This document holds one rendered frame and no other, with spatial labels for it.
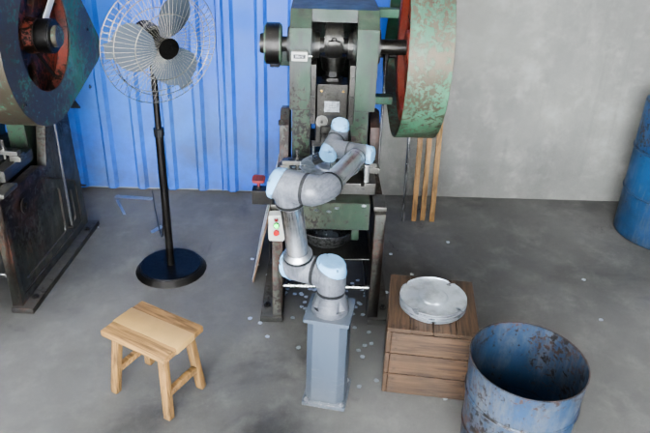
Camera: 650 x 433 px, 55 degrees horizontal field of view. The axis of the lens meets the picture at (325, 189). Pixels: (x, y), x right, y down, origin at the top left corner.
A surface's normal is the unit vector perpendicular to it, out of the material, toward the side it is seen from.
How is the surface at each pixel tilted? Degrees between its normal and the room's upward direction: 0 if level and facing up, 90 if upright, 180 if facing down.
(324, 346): 90
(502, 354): 88
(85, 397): 0
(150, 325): 0
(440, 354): 90
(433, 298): 0
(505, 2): 90
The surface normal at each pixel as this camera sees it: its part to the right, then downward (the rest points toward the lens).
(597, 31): 0.00, 0.44
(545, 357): -0.67, 0.27
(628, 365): 0.03, -0.90
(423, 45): 0.00, 0.22
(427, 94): 0.00, 0.64
